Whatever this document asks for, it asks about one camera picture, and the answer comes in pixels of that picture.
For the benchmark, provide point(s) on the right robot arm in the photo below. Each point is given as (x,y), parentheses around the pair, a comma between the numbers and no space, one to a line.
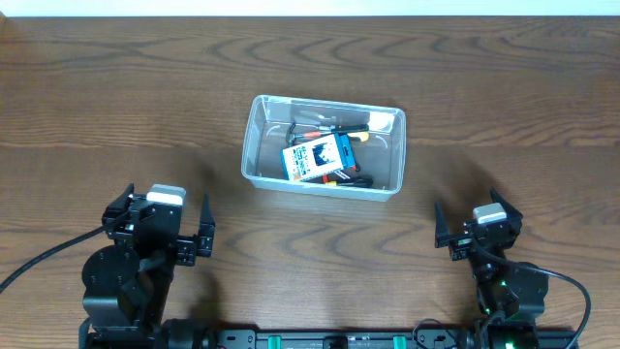
(510,295)

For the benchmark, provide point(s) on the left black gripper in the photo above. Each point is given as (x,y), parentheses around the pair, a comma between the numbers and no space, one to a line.
(158,235)

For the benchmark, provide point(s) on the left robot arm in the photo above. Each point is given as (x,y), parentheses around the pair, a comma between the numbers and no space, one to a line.
(127,283)

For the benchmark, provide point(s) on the yellow black stubby screwdriver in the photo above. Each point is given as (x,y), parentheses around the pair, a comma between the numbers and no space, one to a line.
(356,133)

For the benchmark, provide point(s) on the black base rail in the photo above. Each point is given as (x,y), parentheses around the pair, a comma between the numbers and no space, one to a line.
(421,338)

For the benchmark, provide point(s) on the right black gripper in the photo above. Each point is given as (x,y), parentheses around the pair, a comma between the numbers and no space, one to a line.
(478,237)

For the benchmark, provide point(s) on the clear plastic container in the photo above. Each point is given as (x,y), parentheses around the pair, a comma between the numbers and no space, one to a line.
(382,157)

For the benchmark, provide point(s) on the blue white small box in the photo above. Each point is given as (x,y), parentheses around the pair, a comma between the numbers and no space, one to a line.
(316,158)

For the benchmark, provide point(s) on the thin black yellow screwdriver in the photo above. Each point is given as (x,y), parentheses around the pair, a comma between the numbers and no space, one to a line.
(357,182)

